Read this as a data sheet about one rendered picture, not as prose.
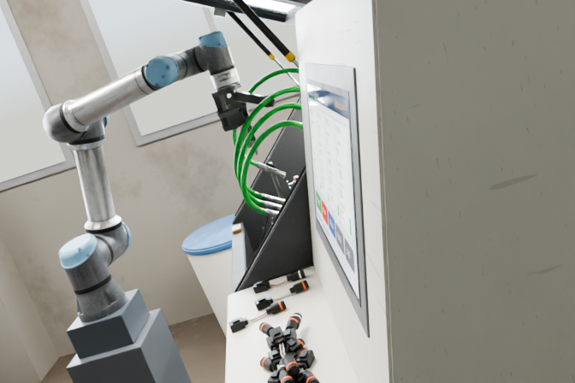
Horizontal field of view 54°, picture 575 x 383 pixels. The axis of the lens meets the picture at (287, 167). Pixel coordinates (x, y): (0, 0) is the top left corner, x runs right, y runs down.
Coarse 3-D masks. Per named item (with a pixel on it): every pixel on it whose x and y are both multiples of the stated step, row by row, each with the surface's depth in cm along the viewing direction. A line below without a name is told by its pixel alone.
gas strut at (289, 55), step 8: (232, 0) 123; (240, 0) 123; (240, 8) 123; (248, 8) 123; (248, 16) 124; (256, 16) 124; (256, 24) 124; (264, 24) 125; (264, 32) 125; (272, 32) 125; (272, 40) 125; (280, 40) 126; (280, 48) 126; (288, 56) 127; (296, 64) 128
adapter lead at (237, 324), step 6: (282, 300) 117; (270, 306) 116; (276, 306) 116; (282, 306) 116; (270, 312) 116; (276, 312) 116; (240, 318) 115; (258, 318) 116; (234, 324) 114; (240, 324) 114; (246, 324) 115; (234, 330) 114
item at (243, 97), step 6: (234, 96) 157; (240, 96) 157; (246, 96) 157; (252, 96) 157; (258, 96) 157; (264, 96) 158; (246, 102) 157; (252, 102) 157; (258, 102) 157; (270, 102) 157
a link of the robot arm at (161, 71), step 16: (160, 64) 141; (176, 64) 145; (128, 80) 147; (144, 80) 146; (160, 80) 142; (176, 80) 148; (96, 96) 151; (112, 96) 149; (128, 96) 148; (144, 96) 150; (48, 112) 158; (64, 112) 153; (80, 112) 152; (96, 112) 152; (112, 112) 153; (48, 128) 157; (64, 128) 154; (80, 128) 156
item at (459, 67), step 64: (320, 0) 86; (384, 0) 55; (448, 0) 56; (512, 0) 56; (384, 64) 56; (448, 64) 57; (512, 64) 58; (384, 128) 58; (448, 128) 58; (512, 128) 59; (384, 192) 59; (448, 192) 60; (512, 192) 60; (320, 256) 118; (384, 256) 61; (448, 256) 61; (512, 256) 62; (384, 320) 63; (448, 320) 63; (512, 320) 64
